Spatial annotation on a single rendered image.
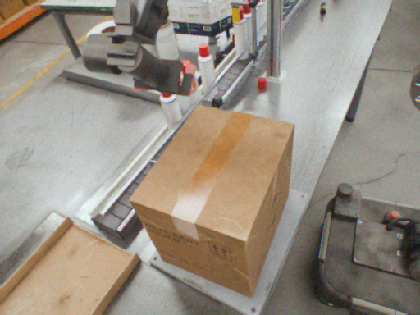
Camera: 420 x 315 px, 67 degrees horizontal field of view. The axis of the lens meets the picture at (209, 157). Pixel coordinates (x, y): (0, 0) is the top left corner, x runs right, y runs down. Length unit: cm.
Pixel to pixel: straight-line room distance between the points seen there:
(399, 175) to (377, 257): 77
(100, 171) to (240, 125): 58
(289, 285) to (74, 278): 108
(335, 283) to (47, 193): 114
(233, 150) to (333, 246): 98
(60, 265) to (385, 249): 125
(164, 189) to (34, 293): 50
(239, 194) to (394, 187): 162
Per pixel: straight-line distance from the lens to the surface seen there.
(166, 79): 67
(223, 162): 64
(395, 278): 155
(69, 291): 93
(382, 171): 219
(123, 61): 60
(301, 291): 170
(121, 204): 95
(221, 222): 55
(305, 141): 109
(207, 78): 114
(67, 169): 120
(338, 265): 151
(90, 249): 96
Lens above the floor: 159
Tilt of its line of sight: 47 degrees down
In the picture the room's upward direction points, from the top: 11 degrees counter-clockwise
